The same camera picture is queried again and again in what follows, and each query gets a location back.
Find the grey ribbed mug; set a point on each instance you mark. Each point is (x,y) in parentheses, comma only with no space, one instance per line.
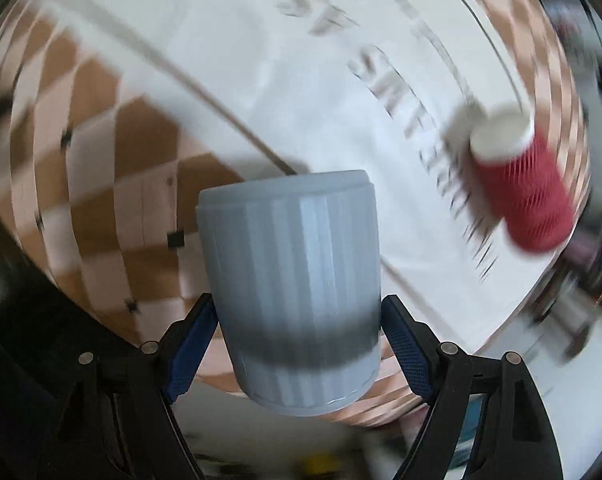
(294,269)

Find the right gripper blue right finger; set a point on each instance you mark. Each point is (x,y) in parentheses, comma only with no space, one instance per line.
(514,438)

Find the checkered brown pink tablecloth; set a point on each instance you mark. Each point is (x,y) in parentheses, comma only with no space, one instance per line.
(125,110)

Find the red ripple paper cup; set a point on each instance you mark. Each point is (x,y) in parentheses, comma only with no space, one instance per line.
(521,180)

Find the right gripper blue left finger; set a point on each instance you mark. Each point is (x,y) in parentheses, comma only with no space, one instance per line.
(111,403)

